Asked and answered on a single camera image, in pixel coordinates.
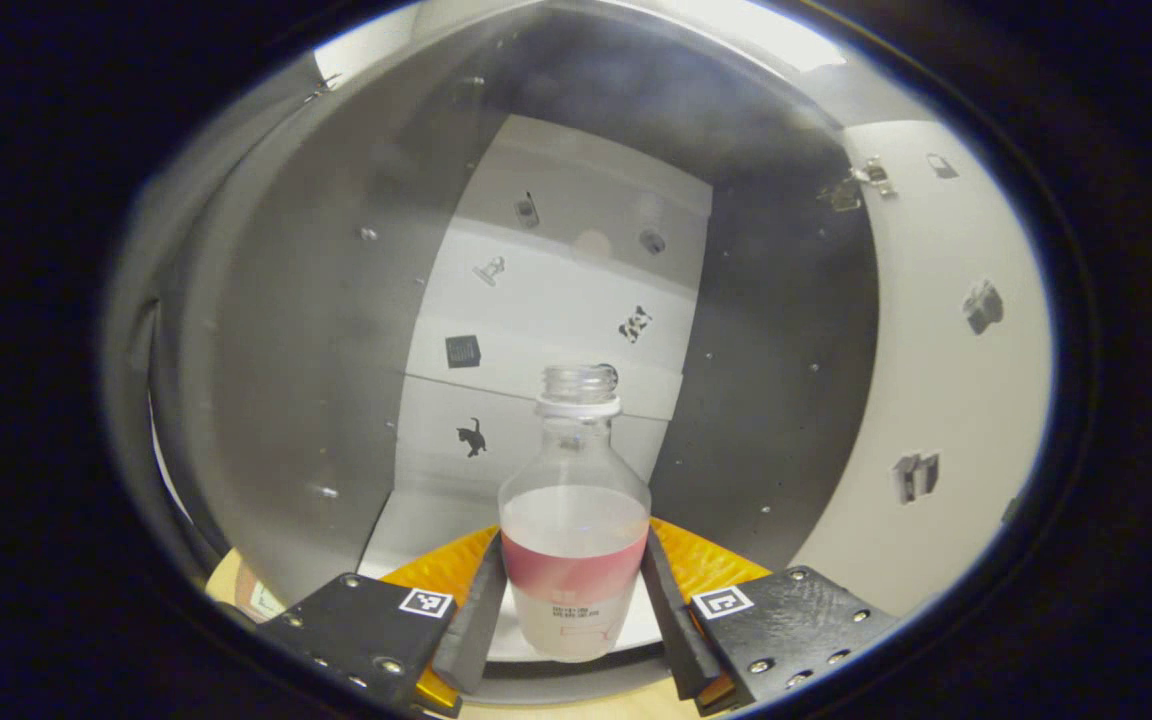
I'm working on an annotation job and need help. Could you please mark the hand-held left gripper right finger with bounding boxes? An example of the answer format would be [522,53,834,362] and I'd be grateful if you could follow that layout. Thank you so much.
[641,516,903,717]

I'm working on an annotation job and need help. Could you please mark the clear bottle with pink label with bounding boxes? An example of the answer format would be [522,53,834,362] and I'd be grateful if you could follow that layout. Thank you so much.
[497,364,653,664]

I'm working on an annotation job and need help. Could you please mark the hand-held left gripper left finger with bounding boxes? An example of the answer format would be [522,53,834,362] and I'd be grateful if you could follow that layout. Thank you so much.
[254,525,510,719]

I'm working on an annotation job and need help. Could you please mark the grey cabinet door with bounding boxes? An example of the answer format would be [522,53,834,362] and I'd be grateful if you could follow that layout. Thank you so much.
[791,120,1054,619]

